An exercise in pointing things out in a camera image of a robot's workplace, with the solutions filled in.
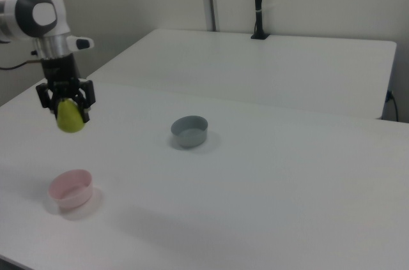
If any grey plastic bowl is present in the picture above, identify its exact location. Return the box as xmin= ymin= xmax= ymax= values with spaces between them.
xmin=170 ymin=115 xmax=210 ymax=149

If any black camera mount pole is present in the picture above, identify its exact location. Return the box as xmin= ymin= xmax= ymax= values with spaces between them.
xmin=251 ymin=0 xmax=271 ymax=41

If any green pear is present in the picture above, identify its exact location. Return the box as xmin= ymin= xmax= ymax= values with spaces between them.
xmin=56 ymin=98 xmax=86 ymax=134

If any black cable behind arm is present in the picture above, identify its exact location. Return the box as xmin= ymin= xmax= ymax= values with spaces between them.
xmin=0 ymin=50 xmax=43 ymax=71

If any black cable at table side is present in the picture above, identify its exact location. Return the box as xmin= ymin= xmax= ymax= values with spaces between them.
xmin=385 ymin=90 xmax=400 ymax=121

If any pink plastic bowl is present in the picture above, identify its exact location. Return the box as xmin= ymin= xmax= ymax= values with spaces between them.
xmin=47 ymin=169 xmax=95 ymax=209

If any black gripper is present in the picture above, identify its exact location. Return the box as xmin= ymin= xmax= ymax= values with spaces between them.
xmin=35 ymin=53 xmax=97 ymax=124

